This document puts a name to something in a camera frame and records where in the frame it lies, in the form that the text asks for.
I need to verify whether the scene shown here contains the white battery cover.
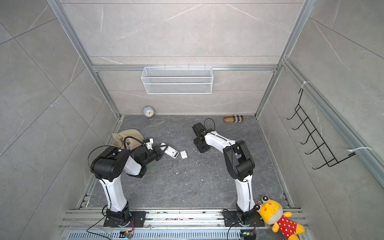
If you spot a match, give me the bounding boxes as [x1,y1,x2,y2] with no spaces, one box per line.
[180,151,188,159]

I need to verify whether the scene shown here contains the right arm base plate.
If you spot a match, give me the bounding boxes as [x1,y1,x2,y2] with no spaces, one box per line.
[222,209,265,227]

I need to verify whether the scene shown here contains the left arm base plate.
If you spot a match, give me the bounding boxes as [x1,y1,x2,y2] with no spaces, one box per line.
[103,210,147,228]

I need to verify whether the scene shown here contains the white wire mesh basket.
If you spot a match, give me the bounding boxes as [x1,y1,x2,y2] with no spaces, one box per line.
[141,66,214,95]

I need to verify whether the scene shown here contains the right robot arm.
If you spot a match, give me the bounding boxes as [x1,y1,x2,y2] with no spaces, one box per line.
[192,123,256,225]

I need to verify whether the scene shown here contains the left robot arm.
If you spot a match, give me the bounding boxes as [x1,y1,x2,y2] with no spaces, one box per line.
[88,144,169,227]

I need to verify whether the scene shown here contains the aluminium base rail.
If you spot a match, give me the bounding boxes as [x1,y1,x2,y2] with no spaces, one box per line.
[58,209,284,240]

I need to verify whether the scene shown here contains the yellow plush toy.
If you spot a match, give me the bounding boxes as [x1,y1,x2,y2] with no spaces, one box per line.
[255,195,306,240]

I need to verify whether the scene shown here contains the beige cap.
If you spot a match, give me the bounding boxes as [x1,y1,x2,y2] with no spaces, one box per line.
[111,129,145,151]

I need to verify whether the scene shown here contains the white remote control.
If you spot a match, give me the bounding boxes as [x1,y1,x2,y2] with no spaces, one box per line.
[160,143,179,159]

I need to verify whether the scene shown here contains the black wall hook rack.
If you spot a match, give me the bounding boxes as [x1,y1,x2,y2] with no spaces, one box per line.
[286,89,356,170]

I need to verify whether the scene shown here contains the plaid striped slipper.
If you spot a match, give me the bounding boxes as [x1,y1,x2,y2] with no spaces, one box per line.
[224,115,244,123]

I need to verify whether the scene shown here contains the small round grey clock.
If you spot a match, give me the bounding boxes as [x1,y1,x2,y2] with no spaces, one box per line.
[143,106,155,119]

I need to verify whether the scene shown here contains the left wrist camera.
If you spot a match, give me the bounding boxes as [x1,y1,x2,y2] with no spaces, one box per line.
[145,138,154,150]

